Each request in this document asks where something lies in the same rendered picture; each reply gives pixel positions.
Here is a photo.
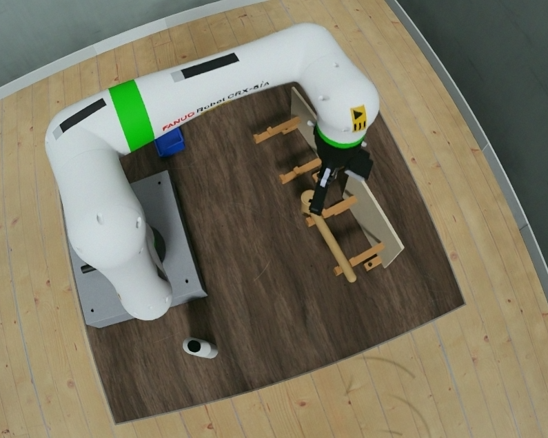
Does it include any blue plastic bin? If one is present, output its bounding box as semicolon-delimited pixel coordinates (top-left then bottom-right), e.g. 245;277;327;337
154;127;185;157

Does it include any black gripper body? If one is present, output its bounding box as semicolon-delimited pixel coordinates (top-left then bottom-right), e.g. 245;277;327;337
317;149;353;176

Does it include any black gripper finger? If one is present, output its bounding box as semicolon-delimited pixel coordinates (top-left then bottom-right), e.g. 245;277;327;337
308;163;339;217

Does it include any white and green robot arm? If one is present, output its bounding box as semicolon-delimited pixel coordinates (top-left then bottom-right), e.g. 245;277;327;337
45;23;380;320

